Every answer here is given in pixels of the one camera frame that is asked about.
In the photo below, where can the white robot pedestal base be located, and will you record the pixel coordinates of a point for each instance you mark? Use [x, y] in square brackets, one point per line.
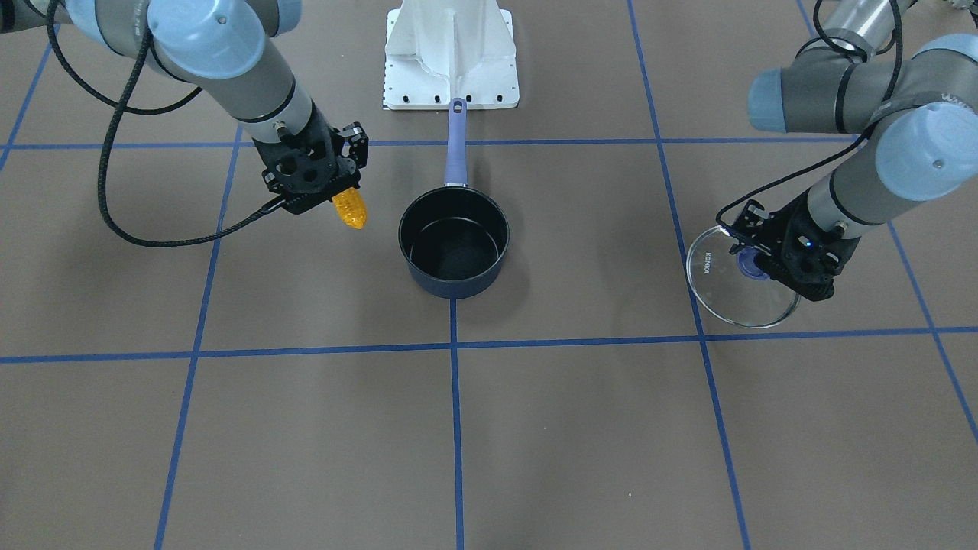
[439, 51]

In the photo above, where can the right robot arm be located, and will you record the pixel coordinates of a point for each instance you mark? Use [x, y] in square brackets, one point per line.
[226, 49]

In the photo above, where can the glass pot lid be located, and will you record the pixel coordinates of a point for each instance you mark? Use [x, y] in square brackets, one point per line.
[726, 279]

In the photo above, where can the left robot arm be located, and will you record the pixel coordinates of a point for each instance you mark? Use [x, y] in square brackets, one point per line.
[915, 121]

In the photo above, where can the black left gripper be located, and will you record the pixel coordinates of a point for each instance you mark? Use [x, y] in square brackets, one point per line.
[782, 224]

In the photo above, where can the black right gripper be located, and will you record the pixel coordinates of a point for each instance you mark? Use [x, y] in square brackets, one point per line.
[338, 148]

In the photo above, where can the dark blue saucepan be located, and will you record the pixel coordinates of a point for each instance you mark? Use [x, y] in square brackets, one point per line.
[454, 237]

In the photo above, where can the yellow corn cob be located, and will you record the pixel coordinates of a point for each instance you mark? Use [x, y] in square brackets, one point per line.
[351, 209]

